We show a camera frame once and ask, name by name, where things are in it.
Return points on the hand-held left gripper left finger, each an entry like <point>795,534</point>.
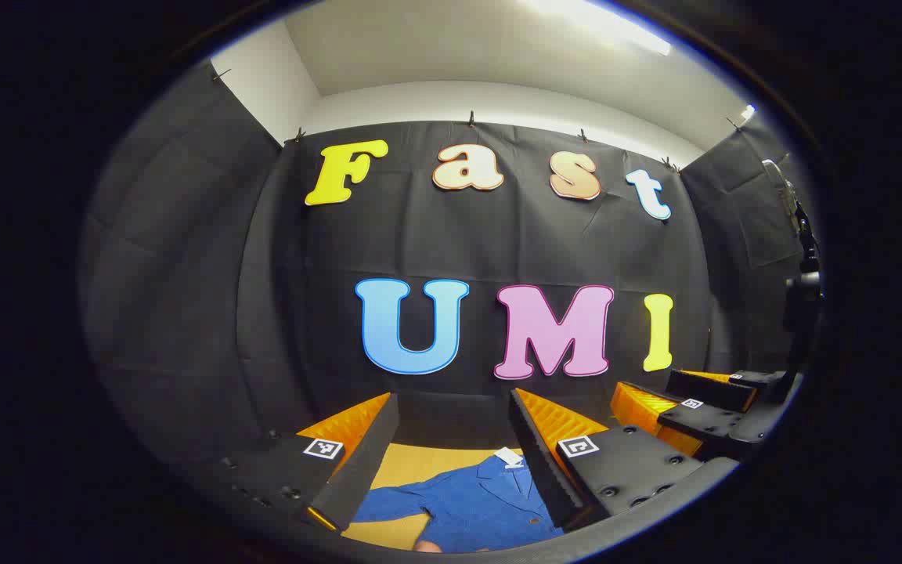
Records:
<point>357,462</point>

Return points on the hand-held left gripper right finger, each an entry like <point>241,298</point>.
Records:
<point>537,462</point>

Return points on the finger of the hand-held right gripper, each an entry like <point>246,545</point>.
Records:
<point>709,389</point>
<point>713,424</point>

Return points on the dark metal stand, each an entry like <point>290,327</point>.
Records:
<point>799,227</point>

